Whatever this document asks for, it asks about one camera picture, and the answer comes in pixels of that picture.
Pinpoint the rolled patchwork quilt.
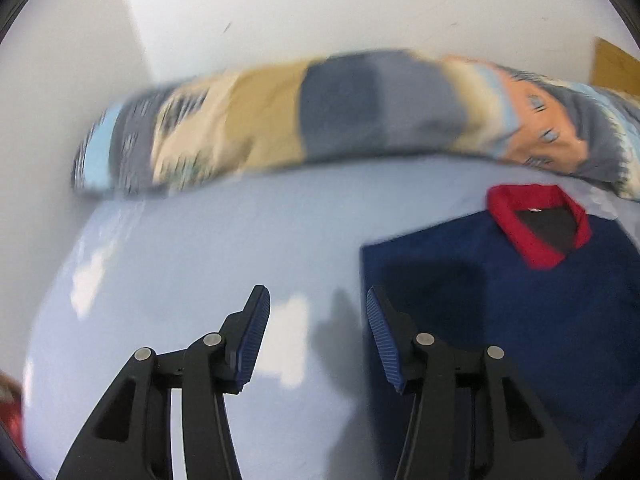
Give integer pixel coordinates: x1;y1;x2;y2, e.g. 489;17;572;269
72;50;639;200

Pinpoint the light blue cloud bedsheet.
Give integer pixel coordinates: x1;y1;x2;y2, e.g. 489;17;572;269
23;155;639;479

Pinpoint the navy blue jacket red collar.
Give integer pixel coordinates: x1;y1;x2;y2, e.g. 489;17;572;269
360;184;639;479

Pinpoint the wooden headboard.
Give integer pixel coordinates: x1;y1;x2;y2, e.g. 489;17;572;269
590;38;640;96

